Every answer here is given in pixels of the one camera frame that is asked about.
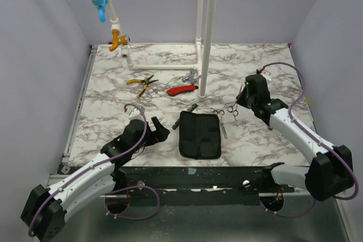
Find black hair comb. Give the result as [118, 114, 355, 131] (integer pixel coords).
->
[171, 104, 198, 130]

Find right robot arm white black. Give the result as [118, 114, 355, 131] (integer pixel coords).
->
[237, 74, 354, 201]

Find silver thinning scissors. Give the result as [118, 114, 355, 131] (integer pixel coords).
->
[213, 109, 228, 139]

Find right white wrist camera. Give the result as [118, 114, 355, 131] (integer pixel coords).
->
[256, 69, 272, 82]

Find white PVC pipe frame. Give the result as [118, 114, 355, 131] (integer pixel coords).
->
[105, 0, 217, 101]

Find silver hair scissors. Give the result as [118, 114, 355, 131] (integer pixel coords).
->
[227, 83, 243, 120]

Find yellow handled pliers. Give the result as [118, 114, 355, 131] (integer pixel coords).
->
[126, 74, 158, 98]

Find blue faucet tap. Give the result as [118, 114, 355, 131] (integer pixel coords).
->
[91, 0, 108, 23]

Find black fabric tool case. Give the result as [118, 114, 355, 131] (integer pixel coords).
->
[179, 111, 221, 160]

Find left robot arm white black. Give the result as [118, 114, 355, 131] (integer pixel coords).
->
[20, 117, 170, 241]

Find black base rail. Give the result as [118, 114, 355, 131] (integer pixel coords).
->
[108, 167, 291, 206]

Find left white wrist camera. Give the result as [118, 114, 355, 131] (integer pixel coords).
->
[128, 106, 145, 121]

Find orange faucet tap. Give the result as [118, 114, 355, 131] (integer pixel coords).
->
[109, 29, 130, 52]

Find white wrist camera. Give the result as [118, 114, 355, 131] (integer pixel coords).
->
[256, 69, 272, 82]
[128, 106, 145, 121]

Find red utility knife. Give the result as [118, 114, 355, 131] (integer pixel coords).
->
[167, 84, 199, 96]

